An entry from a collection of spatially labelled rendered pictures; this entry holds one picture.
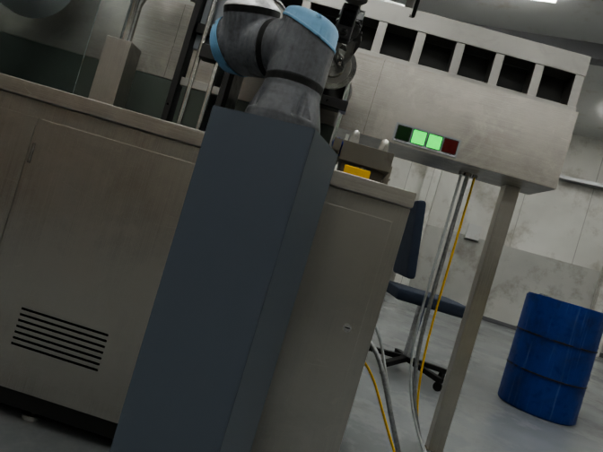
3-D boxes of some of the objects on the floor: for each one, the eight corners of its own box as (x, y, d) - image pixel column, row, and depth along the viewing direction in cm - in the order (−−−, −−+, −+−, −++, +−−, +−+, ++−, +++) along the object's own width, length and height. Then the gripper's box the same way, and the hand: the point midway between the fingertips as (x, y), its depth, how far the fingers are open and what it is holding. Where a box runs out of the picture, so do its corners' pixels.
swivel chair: (450, 379, 355) (494, 226, 356) (446, 400, 295) (501, 215, 296) (362, 347, 377) (405, 203, 378) (342, 360, 317) (392, 188, 318)
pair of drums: (572, 403, 404) (599, 311, 405) (607, 444, 305) (642, 322, 305) (491, 374, 425) (516, 287, 426) (498, 403, 326) (531, 290, 326)
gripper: (376, -9, 141) (358, 58, 157) (342, -18, 141) (328, 49, 158) (371, 4, 135) (353, 72, 152) (336, -5, 136) (322, 64, 152)
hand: (339, 61), depth 152 cm, fingers closed, pressing on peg
